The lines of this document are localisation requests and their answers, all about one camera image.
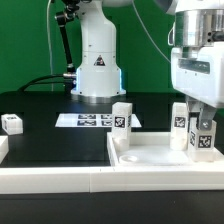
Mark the white square table top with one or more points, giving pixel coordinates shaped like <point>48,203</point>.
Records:
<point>152,149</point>

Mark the white u-shaped obstacle fence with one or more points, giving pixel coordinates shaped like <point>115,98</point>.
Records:
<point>110,178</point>

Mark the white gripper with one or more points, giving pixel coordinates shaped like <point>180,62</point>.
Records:
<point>202,78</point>

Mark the white base marker plate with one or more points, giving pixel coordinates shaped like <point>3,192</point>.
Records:
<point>83,120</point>

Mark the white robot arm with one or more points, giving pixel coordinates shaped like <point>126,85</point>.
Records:
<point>198,23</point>

